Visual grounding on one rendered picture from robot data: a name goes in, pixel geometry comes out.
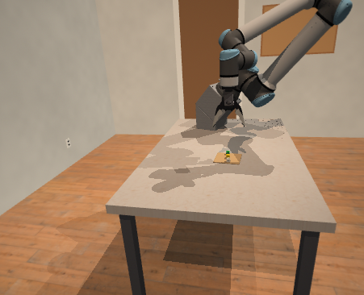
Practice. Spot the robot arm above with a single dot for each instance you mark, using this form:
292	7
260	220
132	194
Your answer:
238	67

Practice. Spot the orange flat mat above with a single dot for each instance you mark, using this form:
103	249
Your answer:
221	158

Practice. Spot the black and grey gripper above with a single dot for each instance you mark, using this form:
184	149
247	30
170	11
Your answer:
220	107

